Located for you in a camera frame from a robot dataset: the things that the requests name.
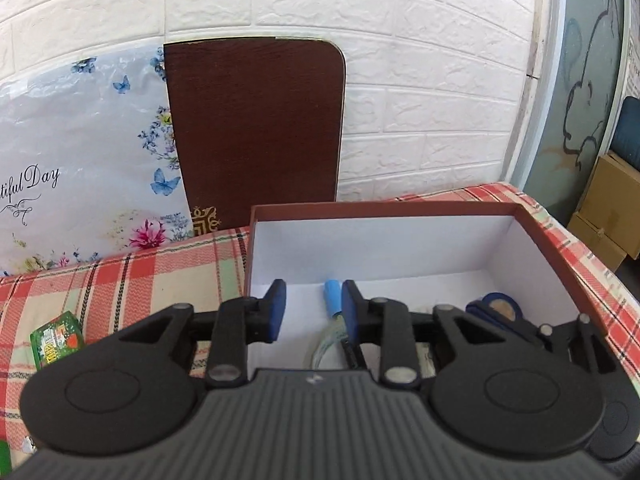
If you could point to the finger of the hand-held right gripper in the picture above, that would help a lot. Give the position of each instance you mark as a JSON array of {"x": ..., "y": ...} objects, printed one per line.
[{"x": 575, "y": 342}]

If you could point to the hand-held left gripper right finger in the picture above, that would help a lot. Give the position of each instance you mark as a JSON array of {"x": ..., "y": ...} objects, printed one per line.
[{"x": 348, "y": 312}]

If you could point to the blue tube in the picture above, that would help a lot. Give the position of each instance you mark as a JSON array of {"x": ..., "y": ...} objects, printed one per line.
[{"x": 332, "y": 297}]

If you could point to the floral plastic sheet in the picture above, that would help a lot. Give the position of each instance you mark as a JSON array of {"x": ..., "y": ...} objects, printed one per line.
[{"x": 75, "y": 160}]

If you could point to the clear plastic packet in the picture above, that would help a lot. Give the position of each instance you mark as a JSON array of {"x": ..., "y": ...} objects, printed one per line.
[{"x": 325, "y": 345}]

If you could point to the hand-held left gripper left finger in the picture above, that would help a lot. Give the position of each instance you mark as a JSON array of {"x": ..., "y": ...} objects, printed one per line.
[{"x": 278, "y": 312}]

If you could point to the red plaid cloth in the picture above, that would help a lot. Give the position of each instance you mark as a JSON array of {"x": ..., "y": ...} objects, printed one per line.
[{"x": 125, "y": 280}]

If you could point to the blue tape roll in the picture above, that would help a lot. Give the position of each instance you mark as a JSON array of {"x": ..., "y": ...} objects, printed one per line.
[{"x": 500, "y": 312}]

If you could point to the green packet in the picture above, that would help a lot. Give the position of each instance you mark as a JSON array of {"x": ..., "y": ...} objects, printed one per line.
[{"x": 4, "y": 457}]

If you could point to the tan cardboard box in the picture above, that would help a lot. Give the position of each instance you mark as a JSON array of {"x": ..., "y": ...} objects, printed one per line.
[
  {"x": 615, "y": 200},
  {"x": 595, "y": 240}
]

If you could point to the dark blue bag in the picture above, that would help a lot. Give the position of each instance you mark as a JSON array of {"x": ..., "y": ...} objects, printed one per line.
[{"x": 629, "y": 130}]

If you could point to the green printed box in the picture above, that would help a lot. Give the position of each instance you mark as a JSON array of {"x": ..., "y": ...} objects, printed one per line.
[{"x": 56, "y": 341}]

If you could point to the white door frame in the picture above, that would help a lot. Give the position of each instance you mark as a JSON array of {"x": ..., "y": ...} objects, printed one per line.
[{"x": 542, "y": 60}]

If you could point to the brown cardboard box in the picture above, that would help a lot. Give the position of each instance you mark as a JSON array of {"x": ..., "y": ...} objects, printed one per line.
[{"x": 400, "y": 240}]

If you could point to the grey panel with cartoon drawing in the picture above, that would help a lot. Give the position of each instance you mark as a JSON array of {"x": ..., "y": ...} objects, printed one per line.
[{"x": 580, "y": 85}]

